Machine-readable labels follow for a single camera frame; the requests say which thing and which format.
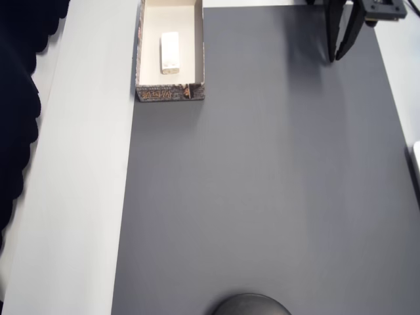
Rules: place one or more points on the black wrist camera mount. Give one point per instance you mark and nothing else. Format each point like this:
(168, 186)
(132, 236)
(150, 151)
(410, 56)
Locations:
(384, 10)

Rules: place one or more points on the stone-patterned cardboard box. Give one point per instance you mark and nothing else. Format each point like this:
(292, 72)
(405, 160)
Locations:
(197, 49)

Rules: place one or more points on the white rectangular block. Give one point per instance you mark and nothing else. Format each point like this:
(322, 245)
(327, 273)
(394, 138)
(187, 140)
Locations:
(170, 52)

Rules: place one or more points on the dark blue curtain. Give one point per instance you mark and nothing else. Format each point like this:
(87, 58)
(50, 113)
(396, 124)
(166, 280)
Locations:
(16, 98)

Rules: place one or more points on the black round-base stand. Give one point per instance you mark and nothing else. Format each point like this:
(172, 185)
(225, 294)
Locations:
(251, 305)

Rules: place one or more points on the grey table mat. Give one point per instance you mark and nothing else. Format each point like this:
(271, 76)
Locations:
(262, 180)

